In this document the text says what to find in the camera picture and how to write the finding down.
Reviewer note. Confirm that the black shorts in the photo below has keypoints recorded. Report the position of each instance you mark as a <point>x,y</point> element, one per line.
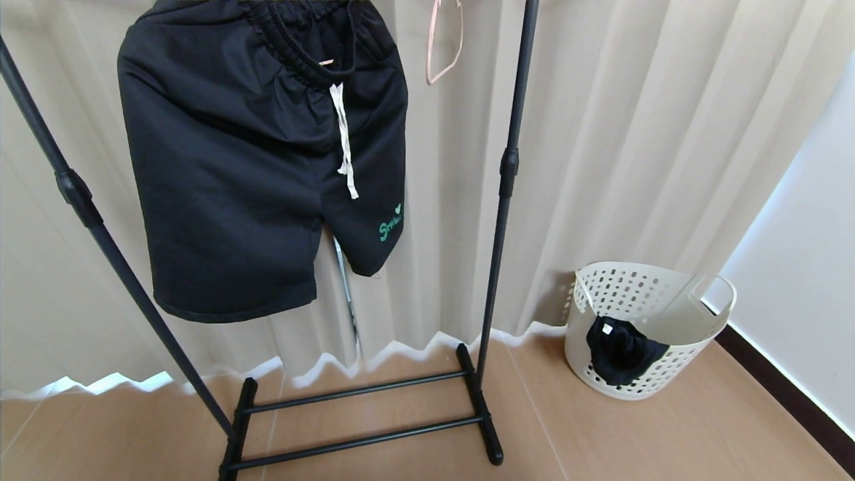
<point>234,167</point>

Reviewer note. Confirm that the black garment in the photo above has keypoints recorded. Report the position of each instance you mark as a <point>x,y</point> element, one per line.
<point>621,354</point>

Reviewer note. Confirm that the black clothes rack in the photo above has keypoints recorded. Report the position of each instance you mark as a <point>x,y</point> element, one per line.
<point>511,167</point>

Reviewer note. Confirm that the white laundry basket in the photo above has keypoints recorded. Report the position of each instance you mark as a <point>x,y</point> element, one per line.
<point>621,294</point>

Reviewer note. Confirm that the beige curtain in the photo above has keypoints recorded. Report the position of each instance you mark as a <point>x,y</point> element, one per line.
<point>634,133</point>

